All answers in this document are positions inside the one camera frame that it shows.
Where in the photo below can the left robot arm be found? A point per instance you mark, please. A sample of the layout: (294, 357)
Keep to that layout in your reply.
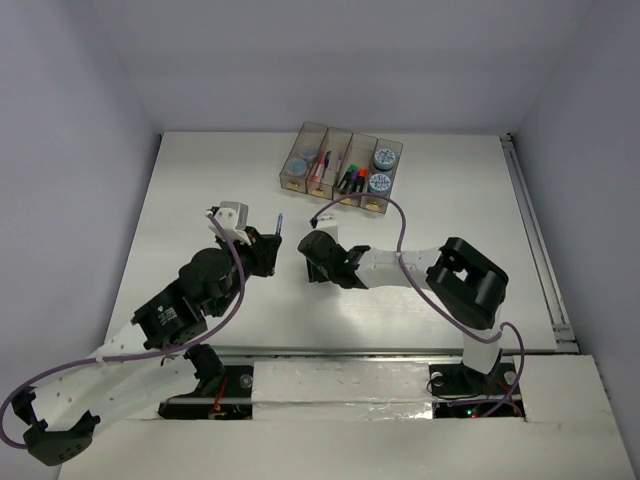
(165, 343)

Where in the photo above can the paperclip jar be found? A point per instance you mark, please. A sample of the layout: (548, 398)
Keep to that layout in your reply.
(296, 167)
(308, 152)

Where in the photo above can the clear blue pen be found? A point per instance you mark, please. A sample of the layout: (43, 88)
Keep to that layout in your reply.
(279, 224)

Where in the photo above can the right aluminium rail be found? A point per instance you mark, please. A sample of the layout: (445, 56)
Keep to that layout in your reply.
(565, 339)

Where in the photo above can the orange highlighter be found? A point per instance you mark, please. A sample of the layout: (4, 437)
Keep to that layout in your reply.
(360, 181)

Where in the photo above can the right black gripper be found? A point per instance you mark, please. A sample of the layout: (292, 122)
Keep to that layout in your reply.
(315, 273)

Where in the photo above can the foil covered front board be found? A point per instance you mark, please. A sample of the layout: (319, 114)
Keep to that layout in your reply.
(342, 390)

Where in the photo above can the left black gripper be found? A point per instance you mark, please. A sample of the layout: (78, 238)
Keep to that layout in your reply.
(267, 253)

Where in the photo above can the purple highlighter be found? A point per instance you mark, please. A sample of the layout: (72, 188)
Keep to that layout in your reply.
(352, 180)

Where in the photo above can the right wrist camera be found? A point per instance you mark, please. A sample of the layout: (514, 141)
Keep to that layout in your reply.
(326, 222)

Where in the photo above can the pink gel pen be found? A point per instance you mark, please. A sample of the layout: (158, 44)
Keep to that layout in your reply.
(318, 169)

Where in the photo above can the clear drawer bin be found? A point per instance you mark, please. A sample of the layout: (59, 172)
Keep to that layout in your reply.
(358, 152)
(378, 203)
(336, 140)
(310, 133)

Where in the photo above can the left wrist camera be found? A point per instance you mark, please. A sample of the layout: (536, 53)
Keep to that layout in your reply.
(228, 222)

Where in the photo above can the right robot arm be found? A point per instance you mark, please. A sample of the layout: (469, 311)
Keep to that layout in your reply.
(457, 280)

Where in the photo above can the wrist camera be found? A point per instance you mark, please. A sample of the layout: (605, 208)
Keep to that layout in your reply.
(326, 222)
(228, 222)

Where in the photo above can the green highlighter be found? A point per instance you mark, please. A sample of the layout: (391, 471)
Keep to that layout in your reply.
(346, 176)

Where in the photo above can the blue capped pen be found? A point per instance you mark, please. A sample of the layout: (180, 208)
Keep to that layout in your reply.
(326, 165)

